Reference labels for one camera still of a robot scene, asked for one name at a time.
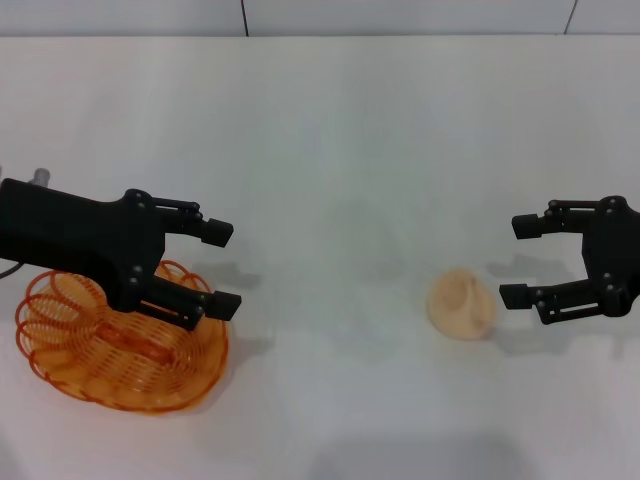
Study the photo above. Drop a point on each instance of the pale steamed bun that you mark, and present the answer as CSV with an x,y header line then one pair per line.
x,y
460,305

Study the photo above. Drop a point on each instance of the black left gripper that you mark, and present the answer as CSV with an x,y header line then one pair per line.
x,y
60,225

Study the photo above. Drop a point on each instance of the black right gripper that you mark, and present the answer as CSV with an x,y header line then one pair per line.
x,y
612,250

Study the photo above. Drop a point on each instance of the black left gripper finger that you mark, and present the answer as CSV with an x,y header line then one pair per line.
x,y
222,305

